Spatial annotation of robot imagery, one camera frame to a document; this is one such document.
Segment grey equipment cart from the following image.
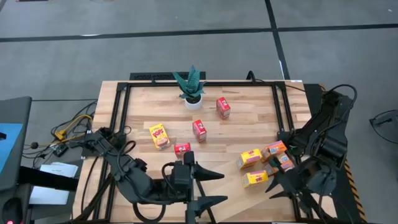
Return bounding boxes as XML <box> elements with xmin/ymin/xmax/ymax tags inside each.
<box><xmin>0</xmin><ymin>96</ymin><xmax>34</xmax><ymax>224</ymax></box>

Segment red Froot Loops cereal box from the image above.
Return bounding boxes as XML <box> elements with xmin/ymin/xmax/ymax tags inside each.
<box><xmin>192</xmin><ymin>119</ymin><xmax>208</xmax><ymax>143</ymax></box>
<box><xmin>173</xmin><ymin>142</ymin><xmax>192</xmax><ymax>158</ymax></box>
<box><xmin>216</xmin><ymin>96</ymin><xmax>231</xmax><ymax>120</ymax></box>

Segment black mat with hazard stripe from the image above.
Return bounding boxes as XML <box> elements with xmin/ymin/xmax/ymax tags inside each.
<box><xmin>303</xmin><ymin>83</ymin><xmax>368</xmax><ymax>223</ymax></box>

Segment green plant in white pot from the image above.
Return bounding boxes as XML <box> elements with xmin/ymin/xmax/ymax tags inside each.
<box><xmin>172</xmin><ymin>64</ymin><xmax>208</xmax><ymax>111</ymax></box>

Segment yellow Corn Pops cereal box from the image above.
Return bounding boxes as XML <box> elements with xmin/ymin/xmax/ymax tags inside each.
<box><xmin>241</xmin><ymin>170</ymin><xmax>269</xmax><ymax>189</ymax></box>
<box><xmin>236</xmin><ymin>148</ymin><xmax>264</xmax><ymax>170</ymax></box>
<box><xmin>148</xmin><ymin>123</ymin><xmax>171</xmax><ymax>151</ymax></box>

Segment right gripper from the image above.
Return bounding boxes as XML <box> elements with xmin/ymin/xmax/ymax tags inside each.
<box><xmin>266</xmin><ymin>156</ymin><xmax>339</xmax><ymax>203</ymax></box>

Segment black cable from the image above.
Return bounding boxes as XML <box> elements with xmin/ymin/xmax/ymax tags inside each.
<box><xmin>246</xmin><ymin>70</ymin><xmax>312</xmax><ymax>101</ymax></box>

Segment black power adapter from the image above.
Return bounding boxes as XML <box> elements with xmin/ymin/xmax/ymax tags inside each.
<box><xmin>52</xmin><ymin>143</ymin><xmax>69</xmax><ymax>158</ymax></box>

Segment blue panel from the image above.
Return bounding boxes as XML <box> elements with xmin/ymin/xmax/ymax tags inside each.
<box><xmin>0</xmin><ymin>123</ymin><xmax>24</xmax><ymax>174</ymax></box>

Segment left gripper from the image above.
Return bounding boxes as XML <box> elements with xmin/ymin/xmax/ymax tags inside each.
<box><xmin>169</xmin><ymin>151</ymin><xmax>229</xmax><ymax>224</ymax></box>

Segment white paper sheets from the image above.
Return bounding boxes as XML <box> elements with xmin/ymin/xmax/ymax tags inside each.
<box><xmin>29</xmin><ymin>161</ymin><xmax>79</xmax><ymax>206</ymax></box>

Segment black stand bar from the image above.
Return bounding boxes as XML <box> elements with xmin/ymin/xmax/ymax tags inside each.
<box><xmin>18</xmin><ymin>166</ymin><xmax>78</xmax><ymax>192</ymax></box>

